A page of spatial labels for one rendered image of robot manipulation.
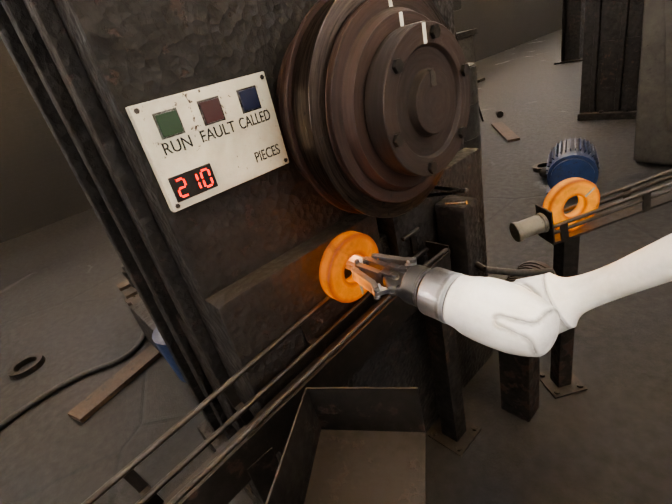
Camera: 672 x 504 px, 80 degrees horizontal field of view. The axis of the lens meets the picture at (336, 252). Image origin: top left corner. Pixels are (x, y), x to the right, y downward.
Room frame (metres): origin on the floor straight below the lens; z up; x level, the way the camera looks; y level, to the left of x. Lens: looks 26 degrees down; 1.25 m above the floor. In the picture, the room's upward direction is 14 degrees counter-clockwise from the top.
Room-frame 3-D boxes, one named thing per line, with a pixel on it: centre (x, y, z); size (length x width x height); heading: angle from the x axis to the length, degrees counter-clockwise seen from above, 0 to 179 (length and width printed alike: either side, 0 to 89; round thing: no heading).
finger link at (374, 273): (0.68, -0.07, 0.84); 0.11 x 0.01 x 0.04; 38
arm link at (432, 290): (0.57, -0.16, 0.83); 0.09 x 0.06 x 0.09; 127
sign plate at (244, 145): (0.77, 0.16, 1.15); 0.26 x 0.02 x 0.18; 127
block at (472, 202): (1.04, -0.36, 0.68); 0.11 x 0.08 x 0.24; 37
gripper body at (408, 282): (0.63, -0.12, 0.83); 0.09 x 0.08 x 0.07; 37
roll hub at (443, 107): (0.81, -0.24, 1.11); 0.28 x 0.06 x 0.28; 127
